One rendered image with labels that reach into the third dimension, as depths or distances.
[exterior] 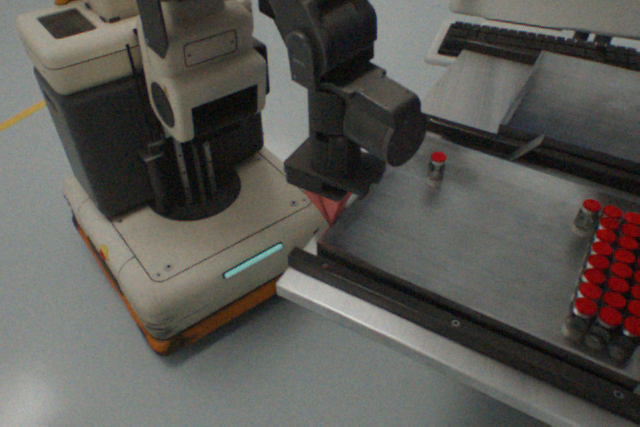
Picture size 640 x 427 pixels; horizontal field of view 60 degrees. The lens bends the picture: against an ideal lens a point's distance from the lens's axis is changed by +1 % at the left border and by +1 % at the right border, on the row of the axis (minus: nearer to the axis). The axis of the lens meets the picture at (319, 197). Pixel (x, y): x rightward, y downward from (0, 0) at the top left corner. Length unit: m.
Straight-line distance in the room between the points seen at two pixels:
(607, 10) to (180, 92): 0.94
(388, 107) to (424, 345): 0.25
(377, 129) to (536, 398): 0.30
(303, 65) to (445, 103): 0.47
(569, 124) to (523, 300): 0.38
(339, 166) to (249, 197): 1.07
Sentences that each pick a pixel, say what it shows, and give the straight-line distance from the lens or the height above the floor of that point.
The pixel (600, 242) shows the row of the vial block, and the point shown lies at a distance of 0.69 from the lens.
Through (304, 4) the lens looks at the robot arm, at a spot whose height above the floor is 1.18.
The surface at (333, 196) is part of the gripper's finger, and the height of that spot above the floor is 0.97.
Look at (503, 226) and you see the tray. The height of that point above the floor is 0.88.
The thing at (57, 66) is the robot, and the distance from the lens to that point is 1.38.
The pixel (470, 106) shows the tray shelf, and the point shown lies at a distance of 0.95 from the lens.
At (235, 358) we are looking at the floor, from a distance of 1.63.
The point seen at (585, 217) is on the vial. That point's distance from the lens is 0.73.
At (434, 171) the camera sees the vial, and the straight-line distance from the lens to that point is 0.75.
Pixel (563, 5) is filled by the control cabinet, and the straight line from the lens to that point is 1.43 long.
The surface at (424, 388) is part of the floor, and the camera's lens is 1.59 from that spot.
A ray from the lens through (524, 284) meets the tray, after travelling 0.68.
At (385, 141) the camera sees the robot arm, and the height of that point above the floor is 1.08.
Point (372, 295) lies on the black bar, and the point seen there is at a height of 0.90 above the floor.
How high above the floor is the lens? 1.38
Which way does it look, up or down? 42 degrees down
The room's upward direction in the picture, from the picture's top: straight up
